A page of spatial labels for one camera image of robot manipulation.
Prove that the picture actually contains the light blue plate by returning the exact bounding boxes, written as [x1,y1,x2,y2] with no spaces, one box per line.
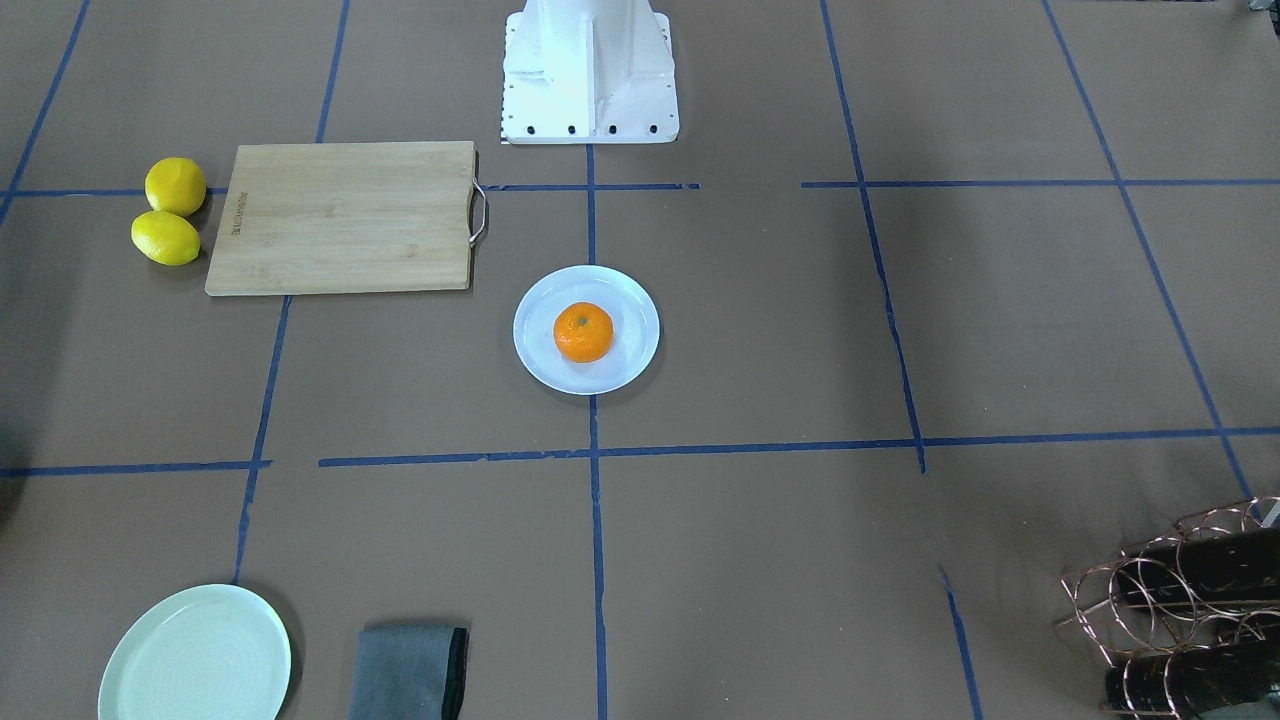
[512,265,660,396]

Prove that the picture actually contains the orange fruit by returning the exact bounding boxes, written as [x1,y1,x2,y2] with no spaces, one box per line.
[552,302,614,364]

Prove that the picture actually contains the pale green plate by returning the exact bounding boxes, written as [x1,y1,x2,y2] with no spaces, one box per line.
[97,584,292,719]

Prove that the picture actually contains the wooden cutting board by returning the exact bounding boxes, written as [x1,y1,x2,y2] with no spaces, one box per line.
[205,141,488,297]

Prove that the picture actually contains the grey folded cloth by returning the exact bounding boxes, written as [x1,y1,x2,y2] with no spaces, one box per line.
[347,624,470,719]

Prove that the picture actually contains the yellow lemon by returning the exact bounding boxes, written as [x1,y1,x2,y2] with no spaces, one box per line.
[131,210,201,266]
[143,158,209,217]

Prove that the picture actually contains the dark wine bottle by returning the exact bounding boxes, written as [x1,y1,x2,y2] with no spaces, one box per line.
[1103,641,1279,719]
[1107,528,1279,618]

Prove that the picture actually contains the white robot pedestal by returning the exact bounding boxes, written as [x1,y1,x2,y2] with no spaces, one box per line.
[500,1,681,145]

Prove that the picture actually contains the copper wire bottle holder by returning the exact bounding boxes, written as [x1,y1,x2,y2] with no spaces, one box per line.
[1059,496,1279,719]

